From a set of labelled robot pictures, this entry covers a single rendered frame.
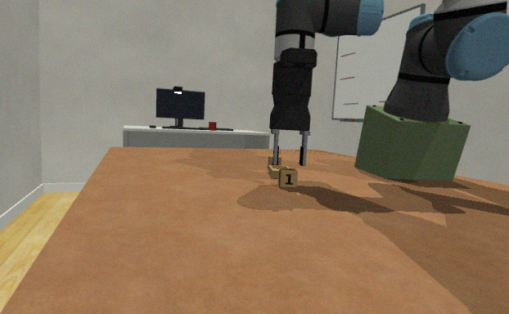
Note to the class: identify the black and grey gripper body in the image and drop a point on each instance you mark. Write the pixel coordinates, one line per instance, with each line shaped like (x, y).
(292, 81)

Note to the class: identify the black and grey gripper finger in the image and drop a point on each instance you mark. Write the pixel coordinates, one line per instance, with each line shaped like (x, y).
(303, 148)
(275, 146)

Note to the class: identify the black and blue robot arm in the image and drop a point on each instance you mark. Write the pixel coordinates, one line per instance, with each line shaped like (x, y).
(470, 42)

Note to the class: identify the tan open-top tray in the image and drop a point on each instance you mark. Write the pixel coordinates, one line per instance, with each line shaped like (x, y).
(274, 170)

